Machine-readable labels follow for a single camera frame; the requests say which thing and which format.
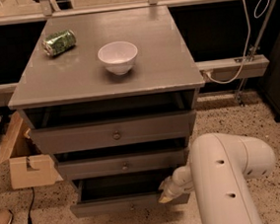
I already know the metal diagonal pole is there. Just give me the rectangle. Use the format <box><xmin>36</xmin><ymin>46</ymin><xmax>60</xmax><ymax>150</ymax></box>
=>
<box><xmin>233</xmin><ymin>0</ymin><xmax>277</xmax><ymax>107</ymax></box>

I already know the grey top drawer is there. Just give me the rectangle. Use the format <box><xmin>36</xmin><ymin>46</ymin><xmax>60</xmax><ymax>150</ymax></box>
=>
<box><xmin>31</xmin><ymin>111</ymin><xmax>196</xmax><ymax>154</ymax></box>

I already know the cardboard box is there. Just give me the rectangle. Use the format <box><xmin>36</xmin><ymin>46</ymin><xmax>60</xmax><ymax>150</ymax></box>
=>
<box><xmin>0</xmin><ymin>112</ymin><xmax>62</xmax><ymax>189</ymax></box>

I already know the black floor cable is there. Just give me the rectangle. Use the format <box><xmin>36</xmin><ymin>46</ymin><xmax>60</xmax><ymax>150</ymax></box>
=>
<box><xmin>24</xmin><ymin>186</ymin><xmax>47</xmax><ymax>224</ymax></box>

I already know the grey drawer cabinet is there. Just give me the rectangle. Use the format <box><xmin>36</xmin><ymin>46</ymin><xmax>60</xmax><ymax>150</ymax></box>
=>
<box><xmin>9</xmin><ymin>6</ymin><xmax>205</xmax><ymax>187</ymax></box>

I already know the grey bottom drawer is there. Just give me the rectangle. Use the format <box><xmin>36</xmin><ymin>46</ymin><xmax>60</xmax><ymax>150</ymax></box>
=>
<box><xmin>70</xmin><ymin>168</ymin><xmax>189</xmax><ymax>218</ymax></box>

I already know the grey middle drawer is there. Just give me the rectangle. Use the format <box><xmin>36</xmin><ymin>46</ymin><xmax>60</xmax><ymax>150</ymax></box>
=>
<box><xmin>57</xmin><ymin>148</ymin><xmax>187</xmax><ymax>181</ymax></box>

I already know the green crushed soda can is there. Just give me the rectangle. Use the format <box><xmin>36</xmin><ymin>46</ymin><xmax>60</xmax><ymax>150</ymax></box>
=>
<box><xmin>41</xmin><ymin>30</ymin><xmax>77</xmax><ymax>57</ymax></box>

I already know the metal rail frame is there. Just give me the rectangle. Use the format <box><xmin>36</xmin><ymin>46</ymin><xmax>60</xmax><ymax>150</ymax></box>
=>
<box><xmin>0</xmin><ymin>0</ymin><xmax>280</xmax><ymax>109</ymax></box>

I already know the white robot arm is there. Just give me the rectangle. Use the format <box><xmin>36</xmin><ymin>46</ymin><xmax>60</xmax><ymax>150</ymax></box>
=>
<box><xmin>159</xmin><ymin>133</ymin><xmax>275</xmax><ymax>224</ymax></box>

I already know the grey drawer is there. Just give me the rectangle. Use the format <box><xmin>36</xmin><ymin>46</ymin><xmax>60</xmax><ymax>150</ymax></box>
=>
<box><xmin>70</xmin><ymin>168</ymin><xmax>189</xmax><ymax>218</ymax></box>
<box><xmin>31</xmin><ymin>111</ymin><xmax>196</xmax><ymax>154</ymax></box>
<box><xmin>57</xmin><ymin>148</ymin><xmax>187</xmax><ymax>181</ymax></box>

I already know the white bowl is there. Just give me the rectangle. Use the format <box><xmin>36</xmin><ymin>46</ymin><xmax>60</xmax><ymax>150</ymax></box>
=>
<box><xmin>98</xmin><ymin>41</ymin><xmax>138</xmax><ymax>75</ymax></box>

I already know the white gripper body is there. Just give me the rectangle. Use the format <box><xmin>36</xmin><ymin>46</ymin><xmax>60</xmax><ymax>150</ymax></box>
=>
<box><xmin>162</xmin><ymin>175</ymin><xmax>194</xmax><ymax>199</ymax></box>

